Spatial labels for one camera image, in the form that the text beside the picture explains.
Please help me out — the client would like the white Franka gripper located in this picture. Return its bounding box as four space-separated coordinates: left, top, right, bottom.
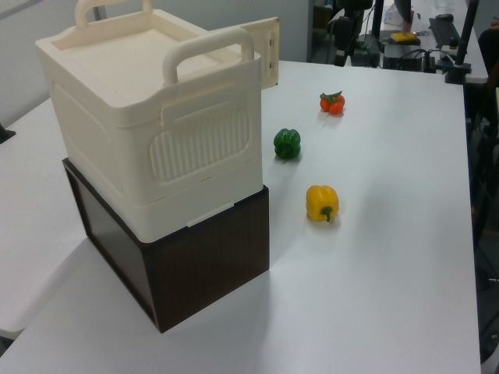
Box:
329 16 358 66

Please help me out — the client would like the cream cabinet door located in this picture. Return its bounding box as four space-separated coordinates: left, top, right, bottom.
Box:
243 16 281 90

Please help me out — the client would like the orange fruit cluster with leaves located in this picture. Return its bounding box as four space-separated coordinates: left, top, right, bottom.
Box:
319 90 346 116

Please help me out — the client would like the thin black stand pole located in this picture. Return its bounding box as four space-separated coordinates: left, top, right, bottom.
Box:
371 0 386 39

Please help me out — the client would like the yellow sponge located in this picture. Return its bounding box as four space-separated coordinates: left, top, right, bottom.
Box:
389 32 418 45

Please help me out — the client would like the black equipment box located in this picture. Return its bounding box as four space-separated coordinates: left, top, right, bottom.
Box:
383 42 438 73

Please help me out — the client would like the green bell pepper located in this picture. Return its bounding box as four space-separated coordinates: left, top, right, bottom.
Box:
273 128 302 160

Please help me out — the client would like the black keyboard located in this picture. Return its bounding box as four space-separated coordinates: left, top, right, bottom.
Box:
428 17 463 51

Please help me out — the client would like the black stand pole with clamp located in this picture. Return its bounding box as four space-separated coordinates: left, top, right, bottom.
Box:
444 0 480 84

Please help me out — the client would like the yellow bell pepper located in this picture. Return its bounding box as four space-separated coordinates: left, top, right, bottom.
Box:
306 185 339 223

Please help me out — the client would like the black office chair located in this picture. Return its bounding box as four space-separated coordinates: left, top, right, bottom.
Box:
465 27 499 363

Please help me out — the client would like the dark brown wooden drawer box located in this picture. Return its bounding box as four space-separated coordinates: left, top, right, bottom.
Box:
62 157 271 334

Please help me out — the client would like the cream plastic cabinet with handles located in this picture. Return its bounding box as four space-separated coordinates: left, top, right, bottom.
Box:
34 0 263 245

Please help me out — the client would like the black clamped camera stand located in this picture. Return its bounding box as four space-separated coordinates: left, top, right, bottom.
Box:
0 122 17 145

